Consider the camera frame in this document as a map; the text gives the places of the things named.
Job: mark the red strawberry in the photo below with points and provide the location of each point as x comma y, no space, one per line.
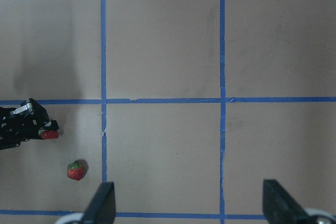
48,134
75,171

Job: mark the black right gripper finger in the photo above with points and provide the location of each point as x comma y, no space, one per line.
279,207
52,125
102,207

